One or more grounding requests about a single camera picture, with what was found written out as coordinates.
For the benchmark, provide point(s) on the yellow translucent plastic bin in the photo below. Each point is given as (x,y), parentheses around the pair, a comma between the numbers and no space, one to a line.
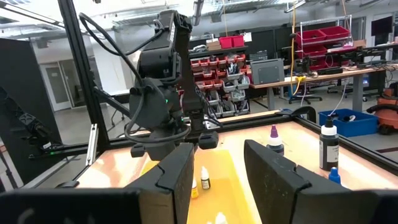
(224,193)

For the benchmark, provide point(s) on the blue plastic storage bin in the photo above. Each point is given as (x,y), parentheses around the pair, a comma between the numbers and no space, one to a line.
(357,124)

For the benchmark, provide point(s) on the red parts bin rack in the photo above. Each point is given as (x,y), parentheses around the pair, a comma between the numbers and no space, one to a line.
(217,77)

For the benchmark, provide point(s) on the black panel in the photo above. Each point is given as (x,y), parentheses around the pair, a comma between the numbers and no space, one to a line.
(18,68)

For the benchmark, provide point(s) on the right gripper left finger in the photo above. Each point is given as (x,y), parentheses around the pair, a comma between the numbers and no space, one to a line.
(174,186)

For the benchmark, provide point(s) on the large purple food coloring bottle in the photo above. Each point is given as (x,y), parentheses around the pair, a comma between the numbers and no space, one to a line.
(275,144)

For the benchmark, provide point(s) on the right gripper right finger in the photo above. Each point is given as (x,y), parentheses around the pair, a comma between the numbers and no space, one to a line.
(280,193)

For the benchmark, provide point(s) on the grey metal box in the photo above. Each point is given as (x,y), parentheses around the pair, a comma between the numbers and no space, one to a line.
(267,71)

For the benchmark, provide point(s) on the black wall monitor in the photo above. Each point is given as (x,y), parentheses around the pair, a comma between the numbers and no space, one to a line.
(382,26)

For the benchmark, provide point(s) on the small yellow food coloring bottle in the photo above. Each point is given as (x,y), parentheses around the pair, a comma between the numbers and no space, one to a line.
(194,190)

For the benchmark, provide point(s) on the wooden top workbench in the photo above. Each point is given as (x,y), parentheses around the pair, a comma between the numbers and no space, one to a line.
(326,76)

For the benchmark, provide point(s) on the large blue food coloring bottle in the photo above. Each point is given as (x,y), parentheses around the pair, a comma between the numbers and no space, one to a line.
(334,177)

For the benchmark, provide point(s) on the small blue food coloring bottle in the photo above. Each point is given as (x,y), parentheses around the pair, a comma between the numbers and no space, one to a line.
(205,180)

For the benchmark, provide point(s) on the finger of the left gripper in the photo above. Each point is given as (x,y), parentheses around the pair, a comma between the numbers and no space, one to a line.
(160,153)

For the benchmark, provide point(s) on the red storage bins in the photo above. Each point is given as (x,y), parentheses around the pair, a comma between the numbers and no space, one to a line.
(231,42)

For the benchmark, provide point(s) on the large black food coloring bottle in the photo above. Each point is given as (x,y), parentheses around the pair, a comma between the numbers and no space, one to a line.
(328,152)

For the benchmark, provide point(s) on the orange shop vacuum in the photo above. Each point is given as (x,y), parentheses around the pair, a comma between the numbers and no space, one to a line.
(388,115)

